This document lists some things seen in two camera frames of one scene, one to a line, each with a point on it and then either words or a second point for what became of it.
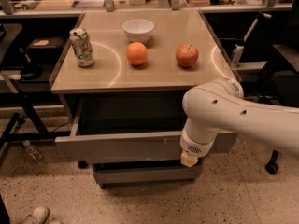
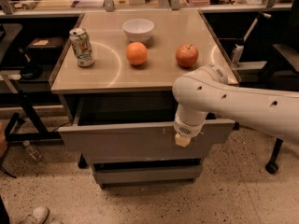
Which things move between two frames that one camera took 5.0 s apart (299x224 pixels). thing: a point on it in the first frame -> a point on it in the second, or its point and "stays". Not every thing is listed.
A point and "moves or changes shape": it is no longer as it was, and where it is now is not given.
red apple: x=187 y=56 stays
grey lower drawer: x=110 y=175 stays
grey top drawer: x=127 y=128 moves or changes shape
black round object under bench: x=31 y=71 stays
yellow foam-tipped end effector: x=193 y=147 -> x=188 y=129
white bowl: x=137 y=30 stays
